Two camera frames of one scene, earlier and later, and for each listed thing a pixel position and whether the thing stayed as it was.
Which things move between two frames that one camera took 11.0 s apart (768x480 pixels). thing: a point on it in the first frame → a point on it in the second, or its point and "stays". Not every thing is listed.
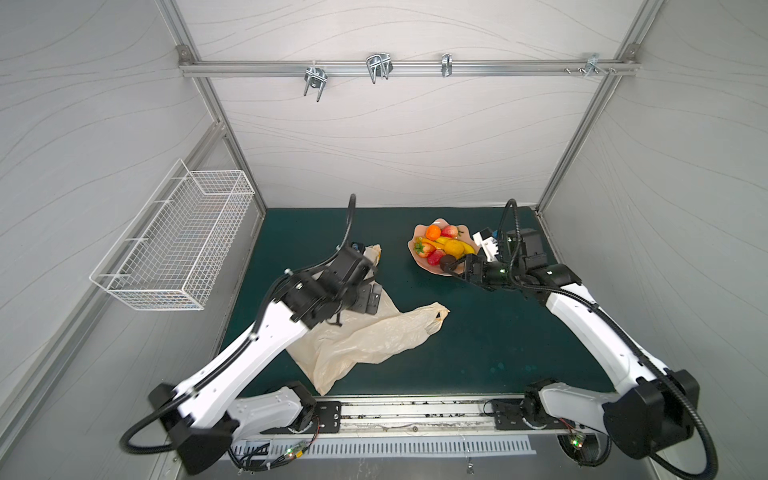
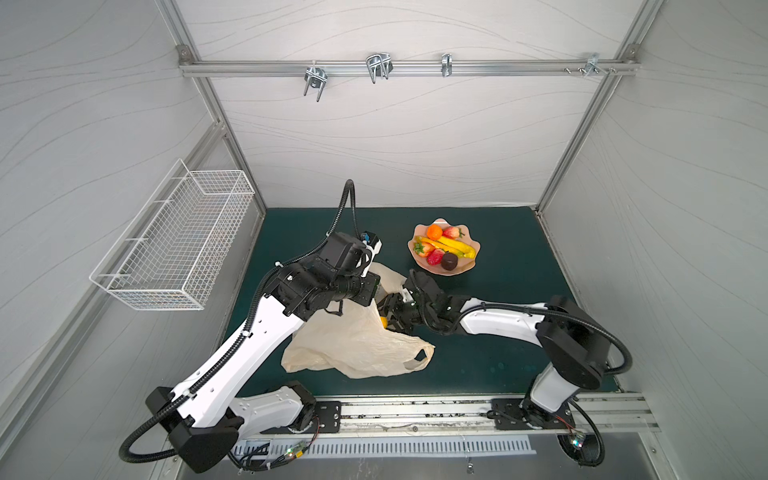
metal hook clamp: x=446 y=64 stays
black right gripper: x=471 y=267 → x=411 y=305
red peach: x=449 y=231 stays
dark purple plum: x=448 y=263 stays
